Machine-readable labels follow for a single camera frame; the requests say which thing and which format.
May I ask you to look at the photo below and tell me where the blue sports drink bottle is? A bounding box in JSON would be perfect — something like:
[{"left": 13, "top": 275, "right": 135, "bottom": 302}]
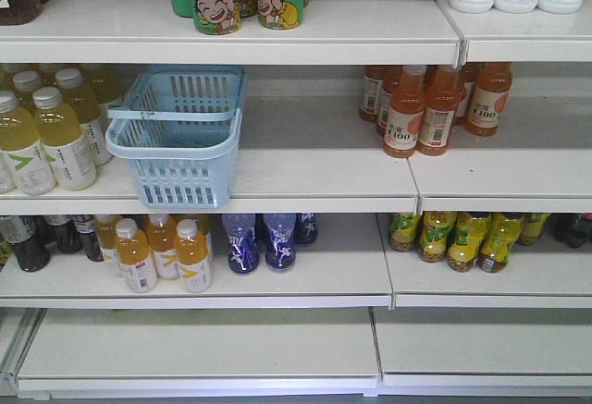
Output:
[
  {"left": 222, "top": 214, "right": 259, "bottom": 275},
  {"left": 294, "top": 213, "right": 318, "bottom": 246},
  {"left": 264, "top": 213, "right": 296, "bottom": 272}
]

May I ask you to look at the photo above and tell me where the orange C100 juice bottle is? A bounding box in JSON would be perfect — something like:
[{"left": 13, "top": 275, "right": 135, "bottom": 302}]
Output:
[
  {"left": 416, "top": 65, "right": 460, "bottom": 156},
  {"left": 465, "top": 62, "right": 512, "bottom": 136},
  {"left": 383, "top": 65, "right": 426, "bottom": 158}
]

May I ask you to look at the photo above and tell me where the white metal shelving unit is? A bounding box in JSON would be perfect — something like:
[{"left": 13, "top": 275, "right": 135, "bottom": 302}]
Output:
[{"left": 1, "top": 0, "right": 591, "bottom": 403}]

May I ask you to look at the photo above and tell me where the yellow lemon tea bottle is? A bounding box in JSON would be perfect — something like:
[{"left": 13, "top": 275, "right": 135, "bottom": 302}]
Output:
[
  {"left": 419, "top": 211, "right": 457, "bottom": 263},
  {"left": 477, "top": 212, "right": 524, "bottom": 273},
  {"left": 447, "top": 212, "right": 491, "bottom": 272}
]

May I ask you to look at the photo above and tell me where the pale yellow drink bottle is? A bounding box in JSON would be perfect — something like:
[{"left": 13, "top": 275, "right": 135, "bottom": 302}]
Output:
[
  {"left": 32, "top": 87, "right": 97, "bottom": 191},
  {"left": 1, "top": 91, "right": 56, "bottom": 195}
]

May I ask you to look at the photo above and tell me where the orange-yellow drink bottle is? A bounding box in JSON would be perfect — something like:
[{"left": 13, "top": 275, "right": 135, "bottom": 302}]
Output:
[
  {"left": 115, "top": 218, "right": 157, "bottom": 293},
  {"left": 175, "top": 219, "right": 212, "bottom": 293}
]

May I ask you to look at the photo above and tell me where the light blue plastic basket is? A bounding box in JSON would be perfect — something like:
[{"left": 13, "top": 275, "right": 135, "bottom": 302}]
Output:
[{"left": 105, "top": 64, "right": 248, "bottom": 211}]

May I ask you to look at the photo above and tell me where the dark tea bottle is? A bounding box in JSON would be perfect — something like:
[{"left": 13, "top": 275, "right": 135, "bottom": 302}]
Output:
[{"left": 1, "top": 215, "right": 50, "bottom": 272}]

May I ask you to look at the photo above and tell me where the black cola plastic bottle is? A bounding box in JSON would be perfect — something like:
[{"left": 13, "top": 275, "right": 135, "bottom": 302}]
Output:
[{"left": 552, "top": 213, "right": 591, "bottom": 248}]

